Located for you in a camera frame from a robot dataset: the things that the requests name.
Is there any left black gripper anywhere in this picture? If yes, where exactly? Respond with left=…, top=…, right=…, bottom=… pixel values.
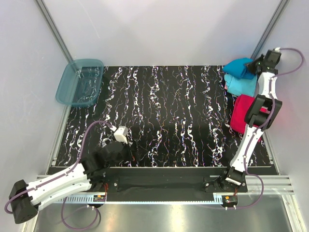
left=106, top=138, right=147, bottom=169

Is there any blue t shirt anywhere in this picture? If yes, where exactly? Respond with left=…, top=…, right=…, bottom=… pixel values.
left=223, top=58, right=255, bottom=80

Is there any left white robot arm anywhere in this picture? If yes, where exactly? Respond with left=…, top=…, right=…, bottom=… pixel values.
left=4, top=142, right=138, bottom=224

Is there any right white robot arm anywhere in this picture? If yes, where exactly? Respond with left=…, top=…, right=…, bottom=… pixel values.
left=218, top=48, right=282, bottom=192

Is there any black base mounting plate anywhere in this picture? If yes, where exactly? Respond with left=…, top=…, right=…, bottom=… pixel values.
left=106, top=167, right=247, bottom=200

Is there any light blue folded shirt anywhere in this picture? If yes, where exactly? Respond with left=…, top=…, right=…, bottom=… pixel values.
left=224, top=74, right=257, bottom=97

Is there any red folded shirt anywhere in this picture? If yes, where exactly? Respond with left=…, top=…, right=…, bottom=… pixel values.
left=229, top=94, right=268, bottom=143

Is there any teal plastic bin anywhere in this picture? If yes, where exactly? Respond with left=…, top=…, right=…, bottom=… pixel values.
left=56, top=59, right=104, bottom=107

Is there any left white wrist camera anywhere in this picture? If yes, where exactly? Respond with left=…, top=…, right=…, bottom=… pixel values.
left=111, top=126, right=128, bottom=144

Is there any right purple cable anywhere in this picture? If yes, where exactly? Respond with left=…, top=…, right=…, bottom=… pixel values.
left=199, top=47, right=305, bottom=210

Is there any purple cable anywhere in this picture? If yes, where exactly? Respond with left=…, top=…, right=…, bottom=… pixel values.
left=199, top=47, right=305, bottom=210
left=4, top=120, right=116, bottom=230

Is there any white slotted cable duct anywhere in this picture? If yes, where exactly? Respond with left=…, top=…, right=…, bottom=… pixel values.
left=66, top=194, right=223, bottom=205

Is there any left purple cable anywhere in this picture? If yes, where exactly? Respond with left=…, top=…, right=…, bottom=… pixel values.
left=4, top=120, right=116, bottom=230

